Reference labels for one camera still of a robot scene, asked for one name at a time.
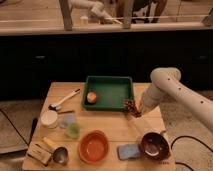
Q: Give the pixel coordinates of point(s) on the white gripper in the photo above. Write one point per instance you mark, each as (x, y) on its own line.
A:
(143, 108)

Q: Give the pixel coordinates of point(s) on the dark purple grape bunch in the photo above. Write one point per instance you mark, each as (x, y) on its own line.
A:
(131, 107)

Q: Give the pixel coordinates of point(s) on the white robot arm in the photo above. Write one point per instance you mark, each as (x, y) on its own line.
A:
(167, 81)

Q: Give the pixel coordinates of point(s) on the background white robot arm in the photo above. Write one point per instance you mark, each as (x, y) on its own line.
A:
(96, 8)

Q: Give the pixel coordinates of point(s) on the dark maroon bowl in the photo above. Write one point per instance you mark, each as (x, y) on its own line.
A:
(154, 146)

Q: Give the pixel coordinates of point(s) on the green plastic tray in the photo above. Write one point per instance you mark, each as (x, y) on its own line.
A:
(111, 92)

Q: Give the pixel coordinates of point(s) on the blue sponge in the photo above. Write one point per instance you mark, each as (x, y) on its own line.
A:
(128, 151)

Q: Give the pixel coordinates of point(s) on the orange fruit in tray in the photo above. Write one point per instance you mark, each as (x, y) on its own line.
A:
(91, 97)

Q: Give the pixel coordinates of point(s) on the orange plastic bowl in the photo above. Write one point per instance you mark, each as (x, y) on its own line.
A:
(93, 147)

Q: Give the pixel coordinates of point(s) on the green translucent cup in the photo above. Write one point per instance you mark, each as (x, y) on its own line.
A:
(73, 130)

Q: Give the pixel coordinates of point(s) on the light blue cloth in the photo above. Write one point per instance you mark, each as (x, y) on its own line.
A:
(68, 119)

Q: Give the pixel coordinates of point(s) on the white round cup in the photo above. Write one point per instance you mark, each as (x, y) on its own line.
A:
(49, 119)

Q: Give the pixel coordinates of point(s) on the wooden block holder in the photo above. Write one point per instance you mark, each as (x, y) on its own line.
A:
(40, 154)

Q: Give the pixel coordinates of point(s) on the white handled brush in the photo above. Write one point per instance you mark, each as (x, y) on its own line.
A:
(57, 105)

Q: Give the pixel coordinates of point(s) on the metal measuring cup yellow handle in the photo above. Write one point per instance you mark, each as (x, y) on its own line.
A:
(60, 153)

